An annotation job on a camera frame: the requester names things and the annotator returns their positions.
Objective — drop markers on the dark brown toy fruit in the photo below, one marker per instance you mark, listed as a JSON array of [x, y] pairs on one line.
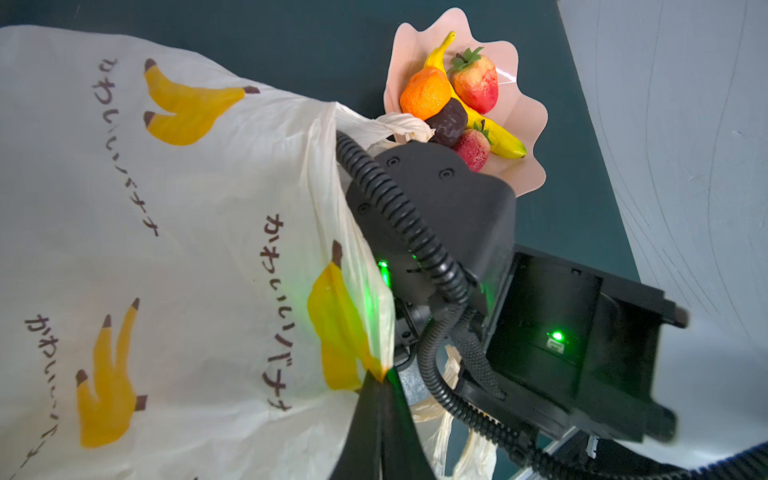
[[448, 124]]

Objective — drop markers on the pink wavy fruit bowl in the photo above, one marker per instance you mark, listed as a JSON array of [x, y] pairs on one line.
[[520, 115]]

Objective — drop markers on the cream banana-print plastic bag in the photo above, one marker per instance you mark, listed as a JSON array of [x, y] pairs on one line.
[[185, 293]]

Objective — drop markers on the thin yellow toy banana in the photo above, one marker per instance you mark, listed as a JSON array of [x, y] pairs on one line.
[[436, 58]]

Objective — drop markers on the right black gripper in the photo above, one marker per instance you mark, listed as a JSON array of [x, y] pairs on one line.
[[472, 215]]

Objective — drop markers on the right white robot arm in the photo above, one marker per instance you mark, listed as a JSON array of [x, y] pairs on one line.
[[514, 342]]

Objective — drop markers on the small yellow-green toy banana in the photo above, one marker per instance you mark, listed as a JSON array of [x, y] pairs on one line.
[[502, 143]]

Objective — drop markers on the orange toy fruit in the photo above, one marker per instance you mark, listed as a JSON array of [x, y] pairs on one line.
[[426, 93]]

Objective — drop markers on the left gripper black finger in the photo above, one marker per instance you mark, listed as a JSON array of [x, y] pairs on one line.
[[382, 441]]

